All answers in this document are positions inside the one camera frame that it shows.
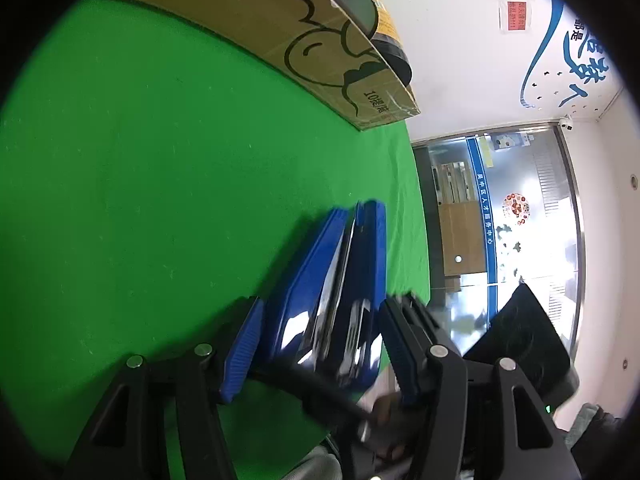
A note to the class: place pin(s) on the person's right hand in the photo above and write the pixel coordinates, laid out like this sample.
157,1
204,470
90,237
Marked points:
392,420

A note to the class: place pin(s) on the round red door sticker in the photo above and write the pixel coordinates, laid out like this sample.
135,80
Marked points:
516,206

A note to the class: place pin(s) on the red wall sign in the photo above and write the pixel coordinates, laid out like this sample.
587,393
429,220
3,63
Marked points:
516,14

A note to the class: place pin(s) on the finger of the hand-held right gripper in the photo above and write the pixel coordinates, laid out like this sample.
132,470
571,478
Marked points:
425,327
320,390

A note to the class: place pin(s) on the green tablecloth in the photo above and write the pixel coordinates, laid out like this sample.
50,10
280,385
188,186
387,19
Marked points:
125,185

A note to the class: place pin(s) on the white security camera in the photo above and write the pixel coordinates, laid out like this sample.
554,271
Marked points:
567,124

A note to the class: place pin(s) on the yellow label jar black lid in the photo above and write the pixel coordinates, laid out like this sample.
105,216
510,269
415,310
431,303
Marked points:
395,57

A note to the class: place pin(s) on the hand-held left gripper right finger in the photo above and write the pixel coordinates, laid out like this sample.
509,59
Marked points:
400,355

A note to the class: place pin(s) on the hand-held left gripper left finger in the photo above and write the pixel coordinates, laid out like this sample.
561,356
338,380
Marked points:
240,355

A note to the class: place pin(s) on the grey clothing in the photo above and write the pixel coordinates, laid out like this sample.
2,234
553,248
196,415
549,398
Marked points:
315,465

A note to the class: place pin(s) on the cardboard box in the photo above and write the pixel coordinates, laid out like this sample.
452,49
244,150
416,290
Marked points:
240,15

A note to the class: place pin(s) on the blue stapler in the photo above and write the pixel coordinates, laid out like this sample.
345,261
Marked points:
300,300

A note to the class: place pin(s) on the glass door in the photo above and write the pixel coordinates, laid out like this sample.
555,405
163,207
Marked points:
545,240

